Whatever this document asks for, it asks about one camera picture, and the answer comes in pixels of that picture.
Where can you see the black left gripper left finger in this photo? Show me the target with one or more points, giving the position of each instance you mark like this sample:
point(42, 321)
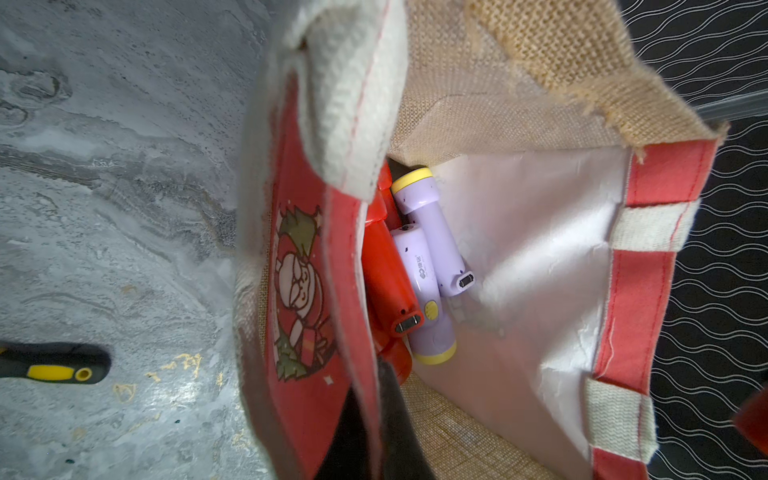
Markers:
point(347, 456)

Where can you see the yellow black screwdriver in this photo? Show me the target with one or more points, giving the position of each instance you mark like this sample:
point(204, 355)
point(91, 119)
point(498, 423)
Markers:
point(59, 363)

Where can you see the red flashlight long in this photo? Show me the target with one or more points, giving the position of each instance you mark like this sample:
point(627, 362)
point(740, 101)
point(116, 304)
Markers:
point(388, 342)

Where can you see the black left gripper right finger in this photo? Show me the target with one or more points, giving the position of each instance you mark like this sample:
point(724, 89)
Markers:
point(403, 457)

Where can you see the purple flashlight yellow rim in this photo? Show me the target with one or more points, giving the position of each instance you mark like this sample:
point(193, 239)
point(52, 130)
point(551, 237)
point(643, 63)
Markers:
point(416, 195)

